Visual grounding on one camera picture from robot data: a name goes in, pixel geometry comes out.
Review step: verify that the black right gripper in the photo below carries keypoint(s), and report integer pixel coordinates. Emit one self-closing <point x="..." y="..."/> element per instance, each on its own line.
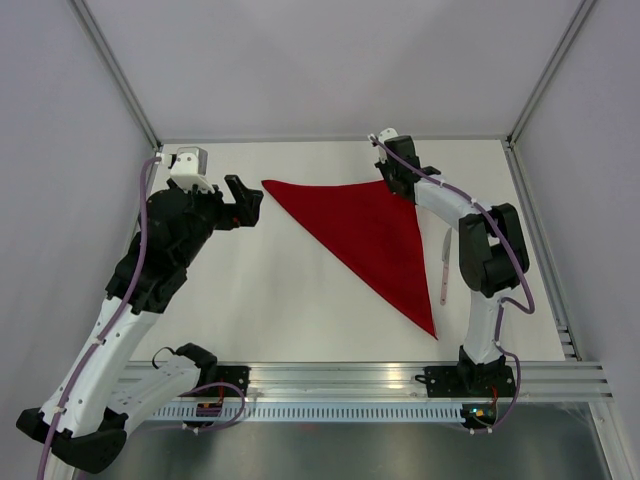
<point x="383" y="165"/>

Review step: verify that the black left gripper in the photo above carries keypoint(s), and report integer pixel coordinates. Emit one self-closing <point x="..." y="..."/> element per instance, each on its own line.
<point x="244" y="196"/>

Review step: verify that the red cloth napkin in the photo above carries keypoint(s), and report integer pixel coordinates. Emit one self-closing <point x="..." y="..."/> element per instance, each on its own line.
<point x="372" y="232"/>

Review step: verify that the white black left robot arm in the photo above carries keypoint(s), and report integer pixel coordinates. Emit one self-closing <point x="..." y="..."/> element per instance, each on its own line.
<point x="86" y="422"/>

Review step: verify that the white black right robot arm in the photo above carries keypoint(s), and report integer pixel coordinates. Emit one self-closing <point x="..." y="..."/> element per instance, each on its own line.
<point x="492" y="254"/>

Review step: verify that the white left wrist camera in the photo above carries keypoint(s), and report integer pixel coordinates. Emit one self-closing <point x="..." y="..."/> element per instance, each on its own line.
<point x="187" y="169"/>

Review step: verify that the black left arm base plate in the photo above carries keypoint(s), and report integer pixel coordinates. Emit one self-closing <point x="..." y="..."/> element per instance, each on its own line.
<point x="237" y="375"/>

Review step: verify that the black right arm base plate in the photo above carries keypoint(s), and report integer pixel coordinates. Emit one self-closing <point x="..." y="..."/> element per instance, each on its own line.
<point x="462" y="382"/>

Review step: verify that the white slotted cable duct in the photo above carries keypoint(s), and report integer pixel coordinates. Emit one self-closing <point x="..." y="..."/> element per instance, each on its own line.
<point x="319" y="412"/>

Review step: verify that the aluminium frame post left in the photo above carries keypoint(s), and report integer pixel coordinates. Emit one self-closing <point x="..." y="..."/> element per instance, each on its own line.
<point x="100" y="43"/>

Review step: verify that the aluminium frame post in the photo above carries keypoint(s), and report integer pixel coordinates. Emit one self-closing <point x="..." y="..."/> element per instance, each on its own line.
<point x="100" y="43"/>
<point x="569" y="36"/>

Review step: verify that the aluminium frame post right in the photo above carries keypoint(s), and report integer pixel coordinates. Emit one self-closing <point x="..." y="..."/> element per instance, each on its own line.
<point x="569" y="36"/>

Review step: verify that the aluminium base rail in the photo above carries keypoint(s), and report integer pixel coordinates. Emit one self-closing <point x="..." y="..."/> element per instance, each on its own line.
<point x="540" y="381"/>

